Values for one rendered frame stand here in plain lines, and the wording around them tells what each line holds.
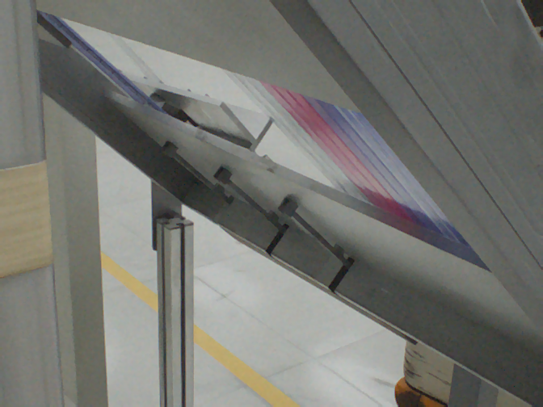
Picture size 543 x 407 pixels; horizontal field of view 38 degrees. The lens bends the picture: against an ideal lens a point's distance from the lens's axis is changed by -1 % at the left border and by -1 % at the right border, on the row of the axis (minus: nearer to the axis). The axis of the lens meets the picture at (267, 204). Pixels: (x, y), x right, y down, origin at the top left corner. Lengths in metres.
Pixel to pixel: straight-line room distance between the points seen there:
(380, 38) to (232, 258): 2.28
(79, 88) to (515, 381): 0.57
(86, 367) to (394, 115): 1.13
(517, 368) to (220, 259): 1.85
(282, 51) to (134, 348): 1.69
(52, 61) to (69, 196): 0.32
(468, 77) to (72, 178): 0.97
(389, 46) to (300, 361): 1.78
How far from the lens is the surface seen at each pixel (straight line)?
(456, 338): 0.75
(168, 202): 1.12
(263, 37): 0.39
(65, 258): 1.24
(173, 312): 1.15
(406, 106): 0.25
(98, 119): 0.96
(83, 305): 1.28
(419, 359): 1.67
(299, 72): 0.40
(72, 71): 0.94
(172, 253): 1.10
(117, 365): 1.98
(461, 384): 1.36
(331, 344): 2.07
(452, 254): 0.55
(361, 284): 0.82
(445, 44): 0.25
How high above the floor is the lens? 1.07
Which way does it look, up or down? 21 degrees down
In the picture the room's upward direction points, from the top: 2 degrees clockwise
